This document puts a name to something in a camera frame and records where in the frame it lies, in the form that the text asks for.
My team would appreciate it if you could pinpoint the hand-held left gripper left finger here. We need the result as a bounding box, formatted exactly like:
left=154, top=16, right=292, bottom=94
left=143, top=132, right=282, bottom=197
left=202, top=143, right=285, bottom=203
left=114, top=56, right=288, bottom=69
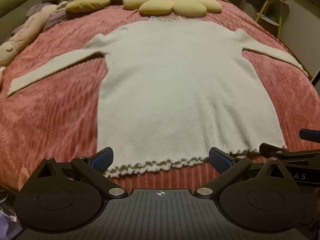
left=37, top=147, right=128, bottom=198

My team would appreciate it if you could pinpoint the pink ribbed bedspread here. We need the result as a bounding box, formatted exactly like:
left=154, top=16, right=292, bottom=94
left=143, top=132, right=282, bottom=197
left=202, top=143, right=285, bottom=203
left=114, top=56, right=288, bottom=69
left=0, top=0, right=320, bottom=193

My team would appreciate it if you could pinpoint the yellow side table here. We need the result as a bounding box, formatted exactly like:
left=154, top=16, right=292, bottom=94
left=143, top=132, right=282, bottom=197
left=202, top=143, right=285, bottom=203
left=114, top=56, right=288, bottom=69
left=255, top=0, right=290, bottom=39

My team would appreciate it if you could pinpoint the small yellow pillow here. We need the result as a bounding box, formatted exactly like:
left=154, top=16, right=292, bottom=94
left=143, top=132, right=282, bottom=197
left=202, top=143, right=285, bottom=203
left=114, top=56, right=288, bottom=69
left=65, top=0, right=112, bottom=13

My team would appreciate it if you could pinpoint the long beige plush toy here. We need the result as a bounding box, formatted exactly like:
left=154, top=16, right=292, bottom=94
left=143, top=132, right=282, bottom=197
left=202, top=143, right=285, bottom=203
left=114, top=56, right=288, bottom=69
left=0, top=1, right=68, bottom=67

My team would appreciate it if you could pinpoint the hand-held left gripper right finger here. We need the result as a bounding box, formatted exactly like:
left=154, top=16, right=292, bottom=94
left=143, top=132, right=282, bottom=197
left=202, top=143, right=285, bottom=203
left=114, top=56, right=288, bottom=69
left=196, top=147, right=288, bottom=197

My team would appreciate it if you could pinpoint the white knit sweater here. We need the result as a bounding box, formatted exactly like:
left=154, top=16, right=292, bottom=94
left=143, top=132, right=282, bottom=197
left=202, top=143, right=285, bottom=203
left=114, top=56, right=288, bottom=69
left=6, top=15, right=309, bottom=179

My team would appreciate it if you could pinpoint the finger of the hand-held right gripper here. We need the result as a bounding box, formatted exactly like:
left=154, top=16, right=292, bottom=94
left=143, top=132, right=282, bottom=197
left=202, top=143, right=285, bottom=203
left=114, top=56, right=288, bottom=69
left=299, top=129, right=320, bottom=142
left=259, top=142, right=288, bottom=159

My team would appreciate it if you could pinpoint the black plush toy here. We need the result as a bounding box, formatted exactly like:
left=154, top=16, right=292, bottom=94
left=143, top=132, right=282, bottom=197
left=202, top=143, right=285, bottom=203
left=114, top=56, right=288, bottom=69
left=246, top=0, right=267, bottom=15

